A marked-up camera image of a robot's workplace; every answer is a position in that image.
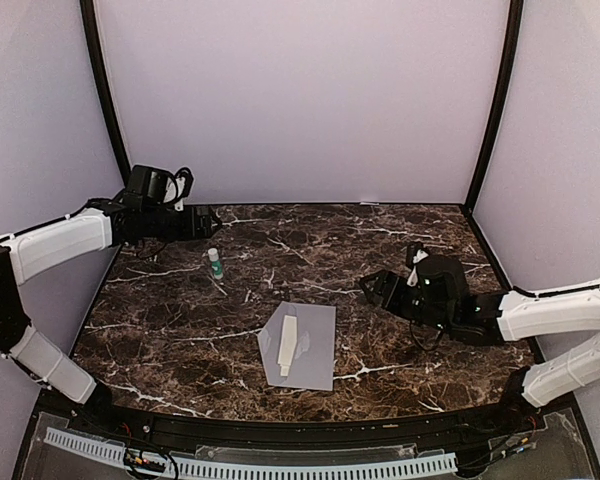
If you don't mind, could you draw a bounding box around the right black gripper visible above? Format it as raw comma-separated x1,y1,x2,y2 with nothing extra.
360,268,454,334

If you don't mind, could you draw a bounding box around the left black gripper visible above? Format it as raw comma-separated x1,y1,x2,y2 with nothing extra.
144,205,223,243

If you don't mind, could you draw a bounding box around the green glue stick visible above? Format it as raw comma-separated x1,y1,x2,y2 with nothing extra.
207,248,224,280

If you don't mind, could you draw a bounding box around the white letter paper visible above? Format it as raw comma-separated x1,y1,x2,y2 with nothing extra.
277,314,298,377

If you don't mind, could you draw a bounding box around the grey envelope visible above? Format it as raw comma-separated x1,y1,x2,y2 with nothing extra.
258,301,336,391

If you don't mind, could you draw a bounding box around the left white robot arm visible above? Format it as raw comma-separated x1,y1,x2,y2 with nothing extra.
0,165,222,436

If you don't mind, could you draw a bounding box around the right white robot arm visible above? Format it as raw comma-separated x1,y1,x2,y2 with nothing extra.
359,249,600,434

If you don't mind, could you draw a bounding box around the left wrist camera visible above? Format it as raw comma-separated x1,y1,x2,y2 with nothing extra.
174,167,195,201

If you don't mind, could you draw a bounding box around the black front rail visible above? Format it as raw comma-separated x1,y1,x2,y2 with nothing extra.
56,405,533,451

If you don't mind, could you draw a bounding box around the right black frame post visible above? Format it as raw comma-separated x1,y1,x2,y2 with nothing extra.
463,0,524,217

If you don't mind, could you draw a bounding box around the black frame post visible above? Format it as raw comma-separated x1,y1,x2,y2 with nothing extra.
79,0,132,204
463,0,524,217

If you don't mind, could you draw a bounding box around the white slotted cable duct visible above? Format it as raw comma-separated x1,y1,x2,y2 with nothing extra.
44,427,458,479

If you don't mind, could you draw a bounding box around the left black frame post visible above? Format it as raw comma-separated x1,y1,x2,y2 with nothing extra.
79,0,132,204

